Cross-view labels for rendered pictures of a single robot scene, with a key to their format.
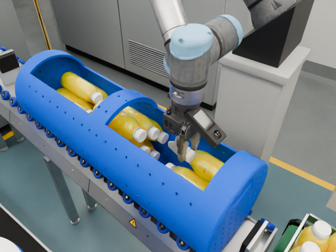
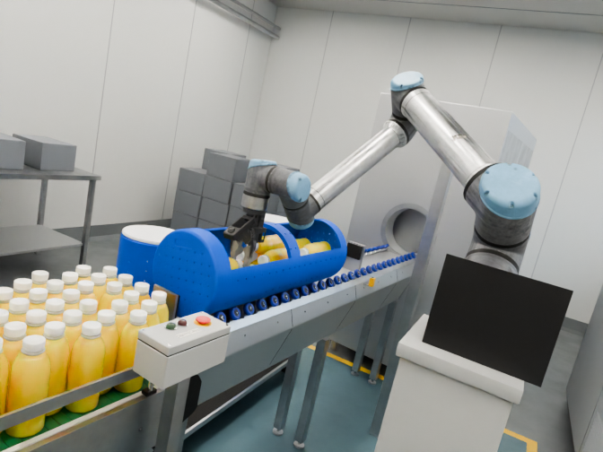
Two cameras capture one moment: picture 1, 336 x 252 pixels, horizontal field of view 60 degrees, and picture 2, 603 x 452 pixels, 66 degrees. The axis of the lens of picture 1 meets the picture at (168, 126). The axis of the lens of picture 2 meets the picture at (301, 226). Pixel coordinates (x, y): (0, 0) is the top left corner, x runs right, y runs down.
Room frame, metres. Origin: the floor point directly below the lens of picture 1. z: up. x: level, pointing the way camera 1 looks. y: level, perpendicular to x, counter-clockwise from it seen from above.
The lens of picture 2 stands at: (0.46, -1.59, 1.58)
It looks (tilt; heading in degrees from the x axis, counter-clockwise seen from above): 11 degrees down; 79
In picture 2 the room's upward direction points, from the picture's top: 12 degrees clockwise
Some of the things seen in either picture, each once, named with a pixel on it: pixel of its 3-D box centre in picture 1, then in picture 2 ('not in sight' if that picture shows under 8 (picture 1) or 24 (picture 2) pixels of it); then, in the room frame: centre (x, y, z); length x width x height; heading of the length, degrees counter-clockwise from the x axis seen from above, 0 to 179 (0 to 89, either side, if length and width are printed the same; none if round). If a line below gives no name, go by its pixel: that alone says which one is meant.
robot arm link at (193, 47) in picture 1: (190, 56); (260, 178); (0.60, -0.05, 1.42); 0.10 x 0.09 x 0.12; 140
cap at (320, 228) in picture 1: (322, 228); (159, 295); (0.36, -0.37, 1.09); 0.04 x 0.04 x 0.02
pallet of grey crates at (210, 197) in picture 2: not in sight; (233, 205); (0.70, 4.04, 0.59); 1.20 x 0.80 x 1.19; 144
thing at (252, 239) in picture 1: (250, 244); (164, 308); (0.37, -0.22, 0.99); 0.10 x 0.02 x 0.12; 139
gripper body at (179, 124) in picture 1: (183, 114); (251, 225); (0.60, -0.04, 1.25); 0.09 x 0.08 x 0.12; 48
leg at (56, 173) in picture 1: (63, 192); (289, 380); (1.01, 0.61, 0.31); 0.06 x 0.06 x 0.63; 49
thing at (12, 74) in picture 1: (9, 68); (353, 256); (1.25, 0.78, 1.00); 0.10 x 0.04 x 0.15; 139
